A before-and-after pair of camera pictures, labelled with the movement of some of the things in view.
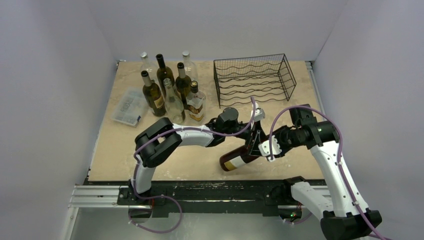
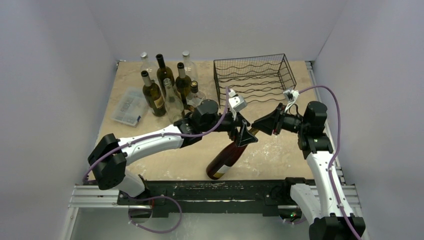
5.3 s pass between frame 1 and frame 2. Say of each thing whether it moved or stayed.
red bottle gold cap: moved
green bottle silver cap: stayed
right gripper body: moved
